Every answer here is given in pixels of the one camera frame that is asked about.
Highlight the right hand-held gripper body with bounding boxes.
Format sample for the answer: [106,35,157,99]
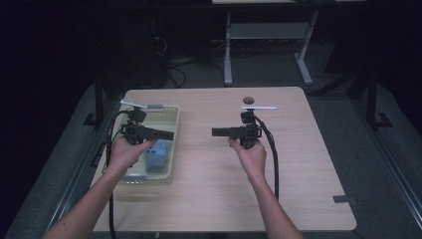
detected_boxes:
[230,105,278,149]

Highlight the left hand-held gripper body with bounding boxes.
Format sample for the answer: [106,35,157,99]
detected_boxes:
[119,99,157,146]

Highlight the cream plastic basket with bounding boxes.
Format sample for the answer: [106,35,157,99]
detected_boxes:
[101,104,181,186]

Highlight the blue knit glove dark dots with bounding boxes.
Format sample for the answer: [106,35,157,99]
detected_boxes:
[144,147,167,174]

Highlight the person's left hand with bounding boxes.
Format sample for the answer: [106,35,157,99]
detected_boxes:
[106,135,157,177]

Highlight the person's right hand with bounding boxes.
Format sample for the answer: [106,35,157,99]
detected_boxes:
[227,137,268,183]

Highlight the dark tape strip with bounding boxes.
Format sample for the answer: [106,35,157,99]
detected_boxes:
[332,195,358,204]

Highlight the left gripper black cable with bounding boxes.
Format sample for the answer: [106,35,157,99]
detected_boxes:
[105,110,134,239]

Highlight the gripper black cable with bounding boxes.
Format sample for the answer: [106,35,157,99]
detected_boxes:
[251,113,281,202]
[105,110,134,239]

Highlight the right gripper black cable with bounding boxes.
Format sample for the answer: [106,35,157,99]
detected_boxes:
[251,113,281,202]

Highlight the black stand post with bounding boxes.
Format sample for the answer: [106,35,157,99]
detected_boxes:
[83,73,106,128]
[365,72,394,131]

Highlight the tangle of floor cables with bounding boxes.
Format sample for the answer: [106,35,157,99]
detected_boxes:
[152,36,227,90]

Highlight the aluminium floor rail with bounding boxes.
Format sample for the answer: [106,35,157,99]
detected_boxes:
[351,99,422,231]
[42,99,117,239]

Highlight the grey metal desk frame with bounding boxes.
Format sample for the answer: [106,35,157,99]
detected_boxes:
[223,9,319,87]

